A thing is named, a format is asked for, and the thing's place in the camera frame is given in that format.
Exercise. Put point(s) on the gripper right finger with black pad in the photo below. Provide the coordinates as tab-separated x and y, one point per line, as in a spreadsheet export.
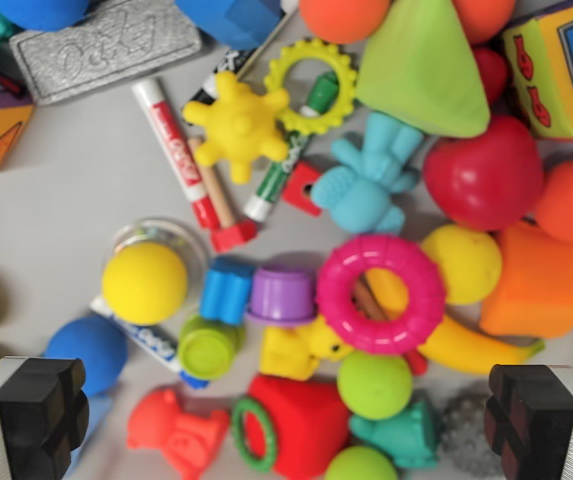
531	420

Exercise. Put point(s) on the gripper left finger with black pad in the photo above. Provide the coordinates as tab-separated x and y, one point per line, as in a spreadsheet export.
41	420

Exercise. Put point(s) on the lime green plastic cup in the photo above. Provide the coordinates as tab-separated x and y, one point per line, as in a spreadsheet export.
206	350

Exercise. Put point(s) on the white plastic bin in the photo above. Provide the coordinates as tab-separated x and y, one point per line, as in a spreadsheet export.
66	175

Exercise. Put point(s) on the gray spiky ball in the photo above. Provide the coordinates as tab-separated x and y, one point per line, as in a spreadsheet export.
466	430

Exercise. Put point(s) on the blue foam ball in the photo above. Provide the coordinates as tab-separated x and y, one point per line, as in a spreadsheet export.
86	355
41	12

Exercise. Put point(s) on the yellow toy banana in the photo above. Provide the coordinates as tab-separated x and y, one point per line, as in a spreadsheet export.
466	350

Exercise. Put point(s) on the teal rubber figure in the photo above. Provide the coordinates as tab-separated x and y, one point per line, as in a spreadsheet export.
406	435

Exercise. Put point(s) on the small red plastic piece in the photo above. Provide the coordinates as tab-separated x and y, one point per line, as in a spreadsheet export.
416	362

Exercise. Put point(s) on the orange soft block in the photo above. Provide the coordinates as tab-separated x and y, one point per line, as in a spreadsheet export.
546	285

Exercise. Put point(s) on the coral red rubber figure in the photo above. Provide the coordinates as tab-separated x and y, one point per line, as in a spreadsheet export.
176	435

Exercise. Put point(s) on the blue Expo marker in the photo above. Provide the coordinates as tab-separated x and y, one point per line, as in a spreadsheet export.
153	340

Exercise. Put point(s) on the green foam ball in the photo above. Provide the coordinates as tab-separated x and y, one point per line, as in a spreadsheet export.
373	385
361	465

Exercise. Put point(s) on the yellow foam ball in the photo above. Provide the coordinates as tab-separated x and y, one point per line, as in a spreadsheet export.
466	265
143	285

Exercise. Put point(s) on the brown wooden stick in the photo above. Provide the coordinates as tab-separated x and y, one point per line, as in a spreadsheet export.
368	302

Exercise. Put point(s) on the red soft pyramid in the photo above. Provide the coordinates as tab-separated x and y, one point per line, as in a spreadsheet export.
311	430

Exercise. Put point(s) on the blue fluted plastic block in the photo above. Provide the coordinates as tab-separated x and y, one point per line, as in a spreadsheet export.
226	290

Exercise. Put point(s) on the clear plastic cup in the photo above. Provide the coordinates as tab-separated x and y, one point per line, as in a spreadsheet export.
191	250

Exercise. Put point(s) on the red plastic apple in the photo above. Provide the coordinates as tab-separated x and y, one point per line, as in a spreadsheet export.
486	175

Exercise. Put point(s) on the yellow rubber dog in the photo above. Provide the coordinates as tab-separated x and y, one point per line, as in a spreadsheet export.
286	352

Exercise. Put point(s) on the purple plastic cup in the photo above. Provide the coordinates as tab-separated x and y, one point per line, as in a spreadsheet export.
281	295

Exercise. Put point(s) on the light blue rubber figure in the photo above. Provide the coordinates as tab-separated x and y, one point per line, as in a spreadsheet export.
366	180

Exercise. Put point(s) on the red Expo marker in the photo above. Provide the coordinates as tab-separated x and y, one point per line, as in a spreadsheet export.
173	150

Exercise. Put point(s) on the small red cube bead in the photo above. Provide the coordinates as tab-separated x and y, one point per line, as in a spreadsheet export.
298	187

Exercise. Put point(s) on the green Expo marker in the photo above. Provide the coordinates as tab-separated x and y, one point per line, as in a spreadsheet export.
273	180

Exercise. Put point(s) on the ABC fabric cube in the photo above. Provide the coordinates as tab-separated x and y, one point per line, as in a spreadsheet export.
561	75

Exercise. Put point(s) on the small red ball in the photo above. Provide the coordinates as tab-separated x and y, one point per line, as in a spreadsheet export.
491	72

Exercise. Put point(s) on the yellow spiky rubber toy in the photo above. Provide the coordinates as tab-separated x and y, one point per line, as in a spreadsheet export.
238	122

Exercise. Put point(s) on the green soft pyramid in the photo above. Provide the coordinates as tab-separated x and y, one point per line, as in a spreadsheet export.
416	75

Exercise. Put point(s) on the black Expo marker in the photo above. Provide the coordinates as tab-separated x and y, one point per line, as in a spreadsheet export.
216	82

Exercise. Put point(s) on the dark blue foam block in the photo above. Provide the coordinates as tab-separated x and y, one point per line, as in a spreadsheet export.
226	20

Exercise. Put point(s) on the thin wooden stick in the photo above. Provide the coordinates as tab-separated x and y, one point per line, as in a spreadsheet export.
268	42

